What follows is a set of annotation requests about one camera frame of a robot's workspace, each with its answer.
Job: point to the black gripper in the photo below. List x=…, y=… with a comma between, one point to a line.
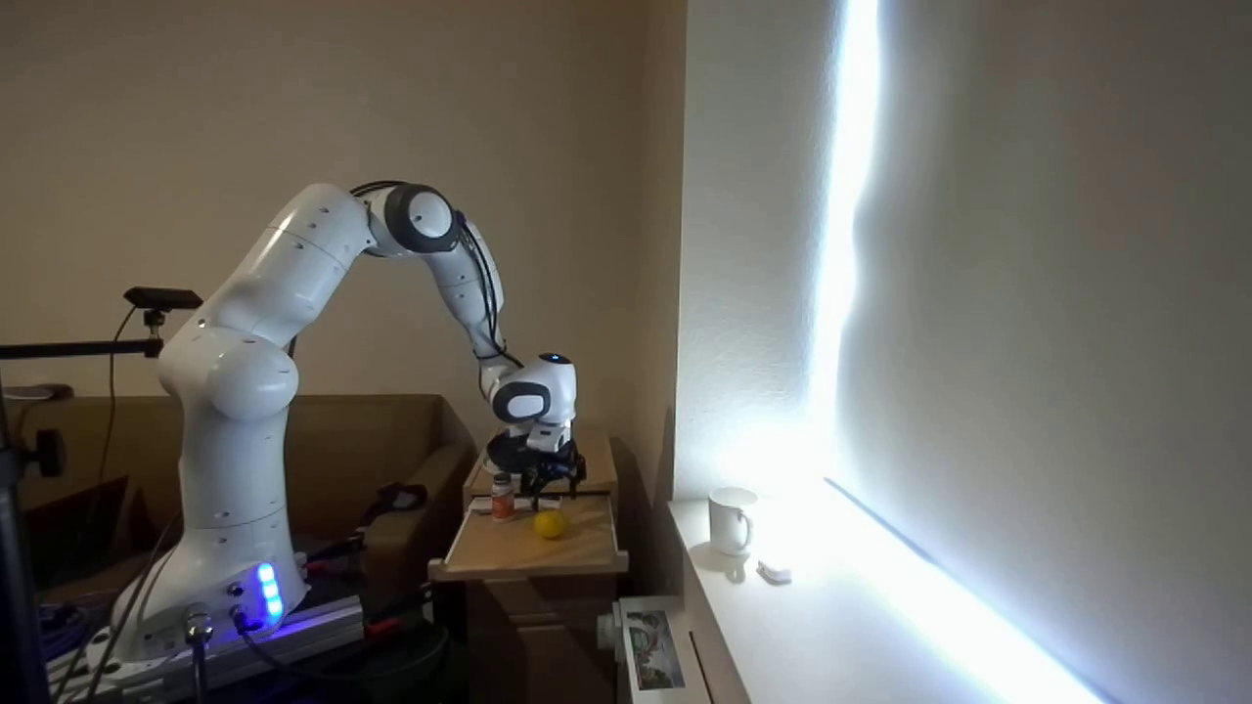
x=541, y=465

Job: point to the yellow lemon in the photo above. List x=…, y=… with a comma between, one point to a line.
x=551, y=527

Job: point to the robot base with blue lights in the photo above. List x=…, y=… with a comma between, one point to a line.
x=242, y=629

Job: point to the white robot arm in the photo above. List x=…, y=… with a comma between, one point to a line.
x=238, y=377

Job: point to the open wooden drawer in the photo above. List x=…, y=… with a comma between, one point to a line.
x=505, y=550

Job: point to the orange white purple bottle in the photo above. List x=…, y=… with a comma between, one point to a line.
x=503, y=496

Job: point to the wooden nightstand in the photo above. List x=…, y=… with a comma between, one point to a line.
x=531, y=608

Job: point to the white mug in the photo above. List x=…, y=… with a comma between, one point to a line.
x=731, y=522

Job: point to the small white sill object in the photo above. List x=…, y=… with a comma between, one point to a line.
x=778, y=572

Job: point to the white window blind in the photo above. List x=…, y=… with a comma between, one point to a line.
x=988, y=273

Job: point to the white wall heater unit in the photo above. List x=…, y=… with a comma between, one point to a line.
x=651, y=649

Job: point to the black camera on stand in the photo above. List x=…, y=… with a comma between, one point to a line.
x=156, y=303

